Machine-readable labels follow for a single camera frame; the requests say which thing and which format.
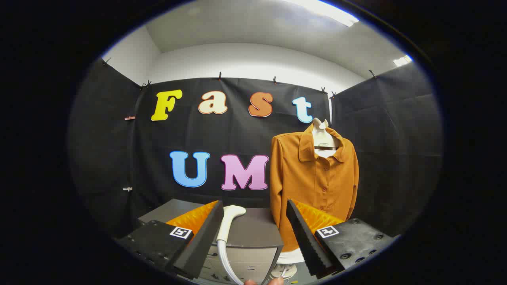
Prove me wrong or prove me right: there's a white garment steamer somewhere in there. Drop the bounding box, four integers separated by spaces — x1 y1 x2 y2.
216 205 247 285

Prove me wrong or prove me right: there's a grey drawer cabinet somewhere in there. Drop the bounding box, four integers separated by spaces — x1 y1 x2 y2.
138 199 284 285

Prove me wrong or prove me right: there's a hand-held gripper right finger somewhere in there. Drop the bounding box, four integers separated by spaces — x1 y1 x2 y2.
286 198 398 277

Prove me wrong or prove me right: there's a long ceiling light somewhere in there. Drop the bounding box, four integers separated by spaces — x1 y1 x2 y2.
289 0 360 27

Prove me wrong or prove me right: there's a row of black clips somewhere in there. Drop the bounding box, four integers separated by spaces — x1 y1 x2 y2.
101 57 379 99

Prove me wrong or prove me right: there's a white clothes hanger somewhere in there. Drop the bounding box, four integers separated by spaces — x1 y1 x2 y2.
312 118 341 159

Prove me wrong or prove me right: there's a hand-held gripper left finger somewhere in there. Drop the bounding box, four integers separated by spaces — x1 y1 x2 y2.
115 200 225 280

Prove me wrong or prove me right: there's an orange button-up shirt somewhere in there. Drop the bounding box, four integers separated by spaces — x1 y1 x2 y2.
270 125 360 252

